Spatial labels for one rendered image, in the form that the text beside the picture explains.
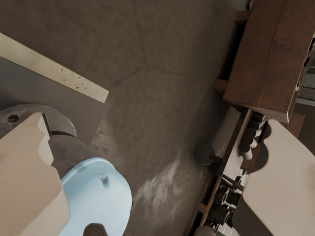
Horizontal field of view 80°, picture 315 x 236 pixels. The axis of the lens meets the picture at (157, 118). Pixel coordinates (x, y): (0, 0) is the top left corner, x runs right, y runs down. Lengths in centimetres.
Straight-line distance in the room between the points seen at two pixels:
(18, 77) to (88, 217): 24
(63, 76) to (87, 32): 40
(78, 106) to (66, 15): 46
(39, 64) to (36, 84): 8
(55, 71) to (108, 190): 31
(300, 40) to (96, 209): 182
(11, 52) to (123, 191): 31
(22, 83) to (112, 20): 61
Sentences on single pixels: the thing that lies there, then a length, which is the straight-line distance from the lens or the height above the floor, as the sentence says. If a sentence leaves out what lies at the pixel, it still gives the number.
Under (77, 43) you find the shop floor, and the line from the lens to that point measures 82.
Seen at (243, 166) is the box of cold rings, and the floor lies 23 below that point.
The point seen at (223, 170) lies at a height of 32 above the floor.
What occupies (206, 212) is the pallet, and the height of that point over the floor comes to 14.
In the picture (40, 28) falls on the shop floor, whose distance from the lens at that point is 77.
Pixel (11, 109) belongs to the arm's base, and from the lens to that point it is 36.
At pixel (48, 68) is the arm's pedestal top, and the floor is 30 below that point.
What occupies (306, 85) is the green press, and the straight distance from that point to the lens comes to 466.
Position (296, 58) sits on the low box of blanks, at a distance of 183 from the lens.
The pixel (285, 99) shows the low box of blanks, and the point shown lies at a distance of 174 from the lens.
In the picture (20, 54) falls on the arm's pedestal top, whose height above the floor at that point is 30.
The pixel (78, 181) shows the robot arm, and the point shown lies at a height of 57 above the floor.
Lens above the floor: 72
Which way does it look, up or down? 36 degrees down
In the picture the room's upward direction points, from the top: 109 degrees clockwise
